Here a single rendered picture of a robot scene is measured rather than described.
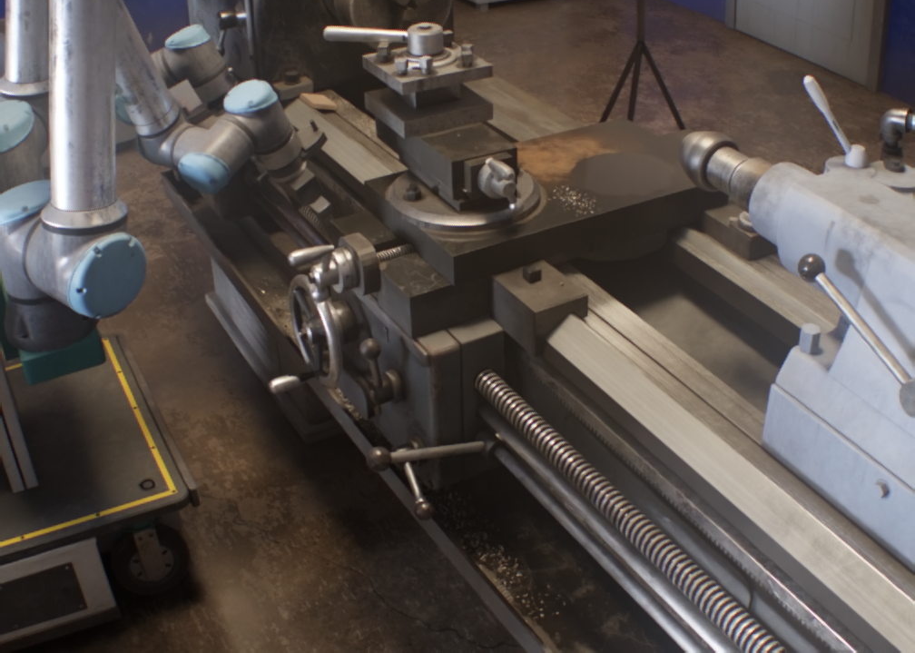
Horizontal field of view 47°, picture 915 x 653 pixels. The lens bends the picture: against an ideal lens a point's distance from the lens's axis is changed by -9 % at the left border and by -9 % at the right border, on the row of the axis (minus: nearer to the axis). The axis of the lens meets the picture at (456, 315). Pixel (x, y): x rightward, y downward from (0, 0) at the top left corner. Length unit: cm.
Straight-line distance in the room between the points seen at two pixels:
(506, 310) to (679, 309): 37
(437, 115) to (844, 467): 90
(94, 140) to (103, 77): 10
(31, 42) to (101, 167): 76
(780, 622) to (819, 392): 31
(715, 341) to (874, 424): 62
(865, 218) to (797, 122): 349
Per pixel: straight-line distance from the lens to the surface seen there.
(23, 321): 204
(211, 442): 292
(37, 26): 249
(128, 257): 183
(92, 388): 264
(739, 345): 191
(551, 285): 175
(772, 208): 151
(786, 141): 465
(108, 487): 233
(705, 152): 163
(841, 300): 133
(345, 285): 181
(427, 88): 185
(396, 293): 177
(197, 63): 243
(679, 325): 195
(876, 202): 144
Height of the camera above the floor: 176
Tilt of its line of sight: 32 degrees down
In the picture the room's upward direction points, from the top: 2 degrees counter-clockwise
